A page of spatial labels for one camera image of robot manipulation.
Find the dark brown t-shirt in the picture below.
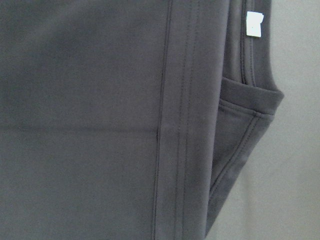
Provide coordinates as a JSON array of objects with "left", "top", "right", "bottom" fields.
[{"left": 0, "top": 0, "right": 283, "bottom": 240}]

